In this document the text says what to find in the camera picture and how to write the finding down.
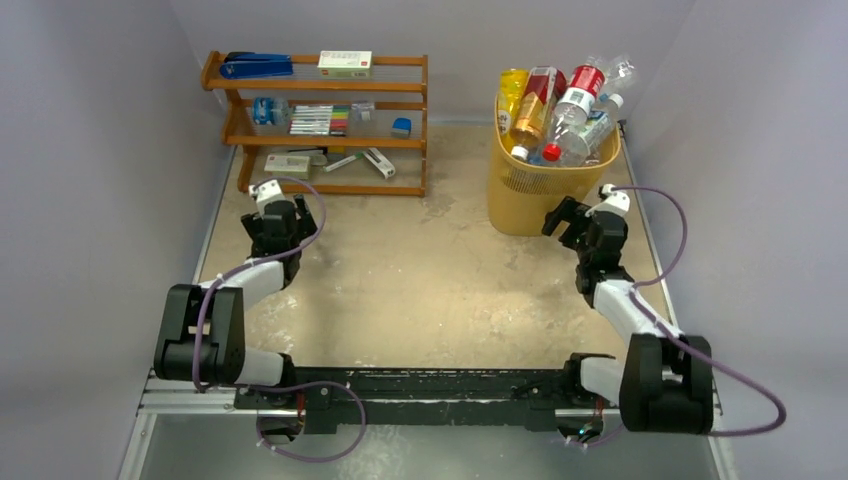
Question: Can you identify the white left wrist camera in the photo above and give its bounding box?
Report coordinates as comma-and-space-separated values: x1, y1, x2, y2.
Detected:
248, 179, 286, 215

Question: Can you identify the yellow mesh waste bin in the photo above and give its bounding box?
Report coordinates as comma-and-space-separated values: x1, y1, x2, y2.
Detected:
486, 126, 622, 237

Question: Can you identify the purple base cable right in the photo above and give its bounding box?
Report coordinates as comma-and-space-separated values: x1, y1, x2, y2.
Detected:
564, 410, 627, 452

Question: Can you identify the yellow plastic bottle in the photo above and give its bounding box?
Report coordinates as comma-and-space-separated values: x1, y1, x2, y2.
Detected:
496, 69, 529, 152

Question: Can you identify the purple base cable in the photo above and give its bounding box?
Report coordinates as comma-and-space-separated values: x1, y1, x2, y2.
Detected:
255, 380, 368, 464
564, 410, 627, 452

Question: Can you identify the blue white eraser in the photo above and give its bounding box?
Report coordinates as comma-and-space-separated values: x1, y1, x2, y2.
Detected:
390, 117, 413, 139

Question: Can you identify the small clear container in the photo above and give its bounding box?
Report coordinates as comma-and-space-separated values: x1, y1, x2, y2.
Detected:
350, 101, 376, 123

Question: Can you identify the wooden shelf rack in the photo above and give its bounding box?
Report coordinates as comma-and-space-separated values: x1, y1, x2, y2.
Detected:
200, 51, 430, 197

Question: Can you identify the amber bottle red gold label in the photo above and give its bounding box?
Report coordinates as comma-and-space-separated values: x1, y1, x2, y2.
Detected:
509, 66, 567, 162

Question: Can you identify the clear bottle blue white label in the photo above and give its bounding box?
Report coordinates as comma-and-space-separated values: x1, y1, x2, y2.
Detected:
567, 93, 624, 167

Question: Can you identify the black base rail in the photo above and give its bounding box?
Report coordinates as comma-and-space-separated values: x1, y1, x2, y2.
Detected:
234, 365, 615, 434

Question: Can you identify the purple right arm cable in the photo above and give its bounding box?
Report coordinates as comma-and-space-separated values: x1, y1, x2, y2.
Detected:
612, 185, 788, 439

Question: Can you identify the white marker pen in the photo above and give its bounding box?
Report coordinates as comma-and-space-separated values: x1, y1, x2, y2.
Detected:
323, 152, 363, 173

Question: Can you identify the clear bottle red label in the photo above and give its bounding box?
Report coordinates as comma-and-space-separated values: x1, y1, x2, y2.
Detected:
541, 56, 606, 167

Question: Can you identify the white stapler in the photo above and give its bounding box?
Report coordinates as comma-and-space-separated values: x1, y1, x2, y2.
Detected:
363, 147, 396, 180

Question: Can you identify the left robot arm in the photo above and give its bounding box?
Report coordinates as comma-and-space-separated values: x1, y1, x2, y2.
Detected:
153, 194, 320, 409

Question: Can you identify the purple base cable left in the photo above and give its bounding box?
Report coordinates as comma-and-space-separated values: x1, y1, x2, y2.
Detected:
255, 380, 368, 464

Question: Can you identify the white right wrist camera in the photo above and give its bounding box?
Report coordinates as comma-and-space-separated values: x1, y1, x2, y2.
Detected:
585, 183, 631, 218

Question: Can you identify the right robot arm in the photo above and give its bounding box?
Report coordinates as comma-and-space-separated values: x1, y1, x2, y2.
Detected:
542, 192, 714, 435

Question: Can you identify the set of colored markers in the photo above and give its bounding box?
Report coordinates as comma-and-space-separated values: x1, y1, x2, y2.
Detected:
289, 104, 350, 137

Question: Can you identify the blue stapler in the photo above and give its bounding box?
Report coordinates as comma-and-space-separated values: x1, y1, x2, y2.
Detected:
219, 52, 294, 80

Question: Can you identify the aluminium table frame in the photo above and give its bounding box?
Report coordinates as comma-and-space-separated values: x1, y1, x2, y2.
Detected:
119, 379, 737, 479

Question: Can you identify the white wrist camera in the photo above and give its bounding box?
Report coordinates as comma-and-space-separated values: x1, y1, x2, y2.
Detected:
585, 183, 631, 218
248, 179, 286, 215

